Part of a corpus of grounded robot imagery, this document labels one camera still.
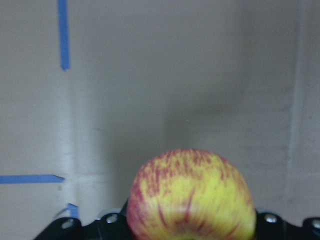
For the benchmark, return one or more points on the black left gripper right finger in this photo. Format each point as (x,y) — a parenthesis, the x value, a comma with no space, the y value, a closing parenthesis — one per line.
(270,226)

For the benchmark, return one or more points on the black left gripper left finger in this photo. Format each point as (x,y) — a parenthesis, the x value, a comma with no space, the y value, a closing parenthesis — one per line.
(111,225)

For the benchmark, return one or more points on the yellow-red apple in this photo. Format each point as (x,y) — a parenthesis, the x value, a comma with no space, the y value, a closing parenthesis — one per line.
(189,194)

